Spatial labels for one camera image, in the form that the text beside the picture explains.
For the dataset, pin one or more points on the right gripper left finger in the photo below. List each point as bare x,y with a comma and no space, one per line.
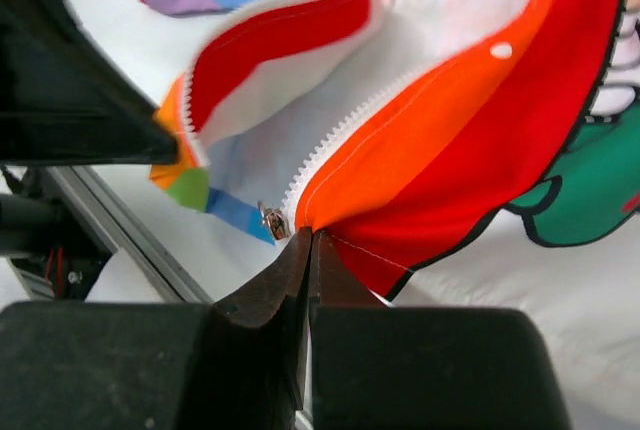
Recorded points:
102,366

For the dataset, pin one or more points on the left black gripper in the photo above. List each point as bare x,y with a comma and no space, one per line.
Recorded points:
63,103

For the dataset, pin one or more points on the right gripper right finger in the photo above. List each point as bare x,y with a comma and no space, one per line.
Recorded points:
435,367

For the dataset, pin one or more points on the rainbow hooded kids jacket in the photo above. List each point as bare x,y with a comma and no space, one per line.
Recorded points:
403,128

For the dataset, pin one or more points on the aluminium table frame rail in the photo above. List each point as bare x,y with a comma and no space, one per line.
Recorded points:
130,235

